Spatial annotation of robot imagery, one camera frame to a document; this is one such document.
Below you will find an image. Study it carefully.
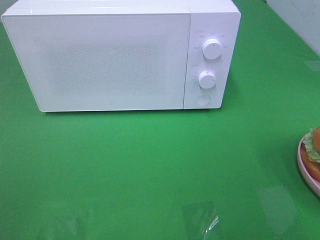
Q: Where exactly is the white microwave knob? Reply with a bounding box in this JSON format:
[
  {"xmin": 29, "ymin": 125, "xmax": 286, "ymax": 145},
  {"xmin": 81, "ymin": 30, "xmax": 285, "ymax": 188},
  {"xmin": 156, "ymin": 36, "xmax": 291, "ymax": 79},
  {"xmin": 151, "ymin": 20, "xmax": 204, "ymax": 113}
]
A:
[
  {"xmin": 202, "ymin": 37, "xmax": 222, "ymax": 60},
  {"xmin": 198, "ymin": 71, "xmax": 217, "ymax": 89}
]

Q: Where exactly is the upper white microwave knob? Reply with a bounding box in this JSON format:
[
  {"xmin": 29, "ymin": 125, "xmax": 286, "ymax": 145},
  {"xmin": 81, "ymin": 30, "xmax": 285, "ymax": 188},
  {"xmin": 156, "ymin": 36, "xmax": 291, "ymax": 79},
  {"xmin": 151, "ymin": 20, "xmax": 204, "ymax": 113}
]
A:
[{"xmin": 202, "ymin": 37, "xmax": 222, "ymax": 60}]

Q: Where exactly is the white microwave door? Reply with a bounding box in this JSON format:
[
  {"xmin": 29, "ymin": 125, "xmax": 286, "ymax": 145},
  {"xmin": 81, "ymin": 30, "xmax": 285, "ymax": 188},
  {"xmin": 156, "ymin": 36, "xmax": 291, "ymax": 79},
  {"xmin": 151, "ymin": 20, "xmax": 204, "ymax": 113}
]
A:
[{"xmin": 3, "ymin": 14, "xmax": 190, "ymax": 112}]

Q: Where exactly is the round white door button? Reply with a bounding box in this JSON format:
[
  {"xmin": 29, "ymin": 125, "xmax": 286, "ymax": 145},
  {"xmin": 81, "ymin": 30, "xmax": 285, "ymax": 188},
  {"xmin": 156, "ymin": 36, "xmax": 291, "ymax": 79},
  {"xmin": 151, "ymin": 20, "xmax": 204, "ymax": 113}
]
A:
[{"xmin": 195, "ymin": 94, "xmax": 211, "ymax": 106}]

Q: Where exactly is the pink round plate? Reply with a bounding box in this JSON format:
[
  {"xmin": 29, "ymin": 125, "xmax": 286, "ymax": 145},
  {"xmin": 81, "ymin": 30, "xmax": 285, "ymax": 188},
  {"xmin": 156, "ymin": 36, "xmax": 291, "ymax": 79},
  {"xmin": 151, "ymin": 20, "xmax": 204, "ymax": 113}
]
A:
[{"xmin": 296, "ymin": 137, "xmax": 320, "ymax": 198}]

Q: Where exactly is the burger with lettuce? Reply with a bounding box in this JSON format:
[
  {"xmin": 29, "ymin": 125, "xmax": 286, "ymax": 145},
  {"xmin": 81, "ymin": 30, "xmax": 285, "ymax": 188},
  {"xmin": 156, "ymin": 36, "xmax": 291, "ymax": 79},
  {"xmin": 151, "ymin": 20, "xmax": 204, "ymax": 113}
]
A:
[{"xmin": 300, "ymin": 127, "xmax": 320, "ymax": 182}]

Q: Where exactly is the clear tape patch centre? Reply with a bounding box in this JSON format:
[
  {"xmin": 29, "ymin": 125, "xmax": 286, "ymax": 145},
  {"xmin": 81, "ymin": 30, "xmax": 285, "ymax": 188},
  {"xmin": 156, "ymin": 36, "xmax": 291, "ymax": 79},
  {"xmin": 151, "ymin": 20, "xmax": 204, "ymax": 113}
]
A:
[{"xmin": 182, "ymin": 200, "xmax": 224, "ymax": 240}]

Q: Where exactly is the white microwave oven body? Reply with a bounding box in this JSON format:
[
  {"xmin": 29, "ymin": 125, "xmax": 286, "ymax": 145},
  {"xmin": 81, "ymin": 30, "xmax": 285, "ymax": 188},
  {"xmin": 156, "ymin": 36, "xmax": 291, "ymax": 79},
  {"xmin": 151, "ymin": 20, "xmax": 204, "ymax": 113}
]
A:
[{"xmin": 1, "ymin": 0, "xmax": 241, "ymax": 110}]

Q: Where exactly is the lower white microwave knob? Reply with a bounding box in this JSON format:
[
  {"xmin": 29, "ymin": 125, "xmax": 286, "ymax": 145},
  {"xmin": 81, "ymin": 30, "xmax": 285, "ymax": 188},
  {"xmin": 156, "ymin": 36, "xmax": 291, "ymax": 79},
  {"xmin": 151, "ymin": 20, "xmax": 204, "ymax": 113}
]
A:
[{"xmin": 198, "ymin": 71, "xmax": 217, "ymax": 89}]

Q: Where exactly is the clear tape patch far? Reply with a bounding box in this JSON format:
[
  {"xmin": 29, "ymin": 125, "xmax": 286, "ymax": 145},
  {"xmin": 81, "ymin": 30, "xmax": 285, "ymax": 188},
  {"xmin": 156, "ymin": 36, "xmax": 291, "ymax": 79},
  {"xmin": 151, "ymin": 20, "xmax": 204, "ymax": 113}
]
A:
[{"xmin": 305, "ymin": 60, "xmax": 320, "ymax": 72}]

